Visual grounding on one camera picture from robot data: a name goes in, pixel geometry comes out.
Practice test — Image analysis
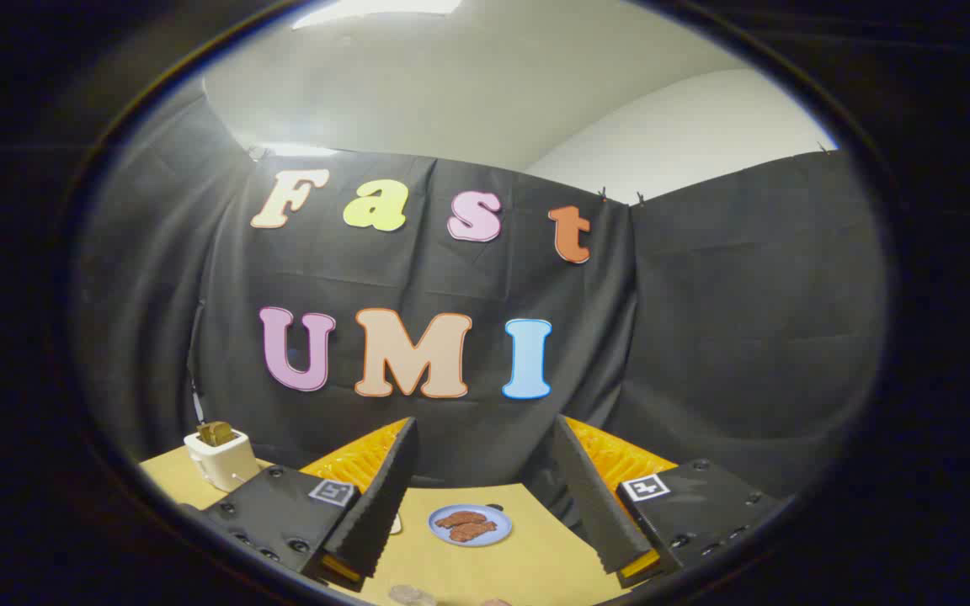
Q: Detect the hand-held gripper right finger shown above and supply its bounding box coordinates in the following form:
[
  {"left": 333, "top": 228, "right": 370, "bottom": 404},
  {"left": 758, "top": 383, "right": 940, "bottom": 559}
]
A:
[{"left": 551, "top": 414, "right": 789, "bottom": 590}]

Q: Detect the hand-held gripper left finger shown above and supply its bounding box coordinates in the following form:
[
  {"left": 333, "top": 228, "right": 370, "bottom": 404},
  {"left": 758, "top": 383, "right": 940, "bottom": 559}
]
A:
[{"left": 178, "top": 417, "right": 418, "bottom": 590}]

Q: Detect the wooden table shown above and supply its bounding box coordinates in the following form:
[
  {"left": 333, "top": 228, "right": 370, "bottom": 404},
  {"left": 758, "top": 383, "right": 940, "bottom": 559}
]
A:
[{"left": 138, "top": 444, "right": 621, "bottom": 606}]

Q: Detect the small blue plate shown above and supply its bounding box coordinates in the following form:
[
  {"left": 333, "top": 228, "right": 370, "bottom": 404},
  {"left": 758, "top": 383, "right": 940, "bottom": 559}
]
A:
[{"left": 428, "top": 503, "right": 513, "bottom": 548}]

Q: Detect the white toaster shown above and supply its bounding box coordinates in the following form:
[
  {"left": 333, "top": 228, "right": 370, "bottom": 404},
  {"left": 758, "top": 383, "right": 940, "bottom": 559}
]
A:
[{"left": 184, "top": 429, "right": 260, "bottom": 493}]

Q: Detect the black backdrop cloth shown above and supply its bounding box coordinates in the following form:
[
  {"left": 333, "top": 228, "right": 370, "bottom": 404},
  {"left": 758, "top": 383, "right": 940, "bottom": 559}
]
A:
[{"left": 72, "top": 80, "right": 888, "bottom": 506}]

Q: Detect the ceiling light panel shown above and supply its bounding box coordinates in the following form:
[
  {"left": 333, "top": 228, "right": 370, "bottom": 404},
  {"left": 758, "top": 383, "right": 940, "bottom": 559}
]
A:
[{"left": 296, "top": 0, "right": 462, "bottom": 29}]

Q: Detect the white toaster cable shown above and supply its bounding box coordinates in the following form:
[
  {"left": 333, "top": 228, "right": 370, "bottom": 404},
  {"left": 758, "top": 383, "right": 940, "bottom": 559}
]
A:
[{"left": 189, "top": 303, "right": 205, "bottom": 426}]

